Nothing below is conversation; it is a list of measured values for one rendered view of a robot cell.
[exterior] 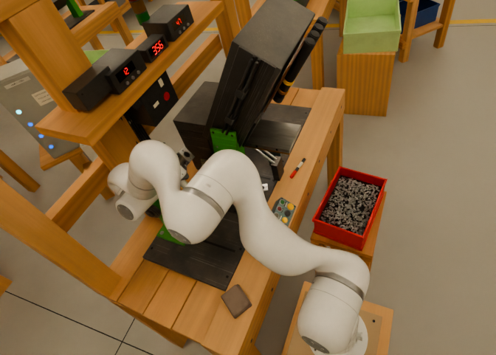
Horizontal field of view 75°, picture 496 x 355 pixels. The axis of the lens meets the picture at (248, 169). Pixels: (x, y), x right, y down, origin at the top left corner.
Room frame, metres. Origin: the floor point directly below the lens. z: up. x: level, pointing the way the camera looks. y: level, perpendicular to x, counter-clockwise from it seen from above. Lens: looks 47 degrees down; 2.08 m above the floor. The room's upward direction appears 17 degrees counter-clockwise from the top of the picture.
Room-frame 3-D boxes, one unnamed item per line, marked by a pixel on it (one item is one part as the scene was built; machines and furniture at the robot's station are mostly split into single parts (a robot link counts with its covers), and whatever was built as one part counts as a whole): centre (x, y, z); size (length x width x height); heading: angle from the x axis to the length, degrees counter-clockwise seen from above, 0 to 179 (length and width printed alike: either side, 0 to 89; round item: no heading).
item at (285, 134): (1.09, -0.08, 1.11); 0.39 x 0.16 x 0.03; 53
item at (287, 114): (1.09, 0.05, 0.89); 1.10 x 0.42 x 0.02; 143
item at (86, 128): (1.25, 0.26, 1.52); 0.90 x 0.25 x 0.04; 143
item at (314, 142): (0.92, -0.17, 0.82); 1.50 x 0.14 x 0.15; 143
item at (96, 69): (0.99, 0.40, 1.59); 0.15 x 0.07 x 0.07; 143
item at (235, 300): (0.47, 0.18, 0.91); 0.10 x 0.08 x 0.03; 21
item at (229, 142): (0.99, 0.05, 1.17); 0.13 x 0.12 x 0.20; 143
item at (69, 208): (1.31, 0.35, 1.23); 1.30 x 0.05 x 0.09; 143
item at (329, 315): (0.24, -0.09, 1.22); 0.19 x 0.12 x 0.24; 136
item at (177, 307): (1.09, 0.05, 0.44); 1.49 x 0.70 x 0.88; 143
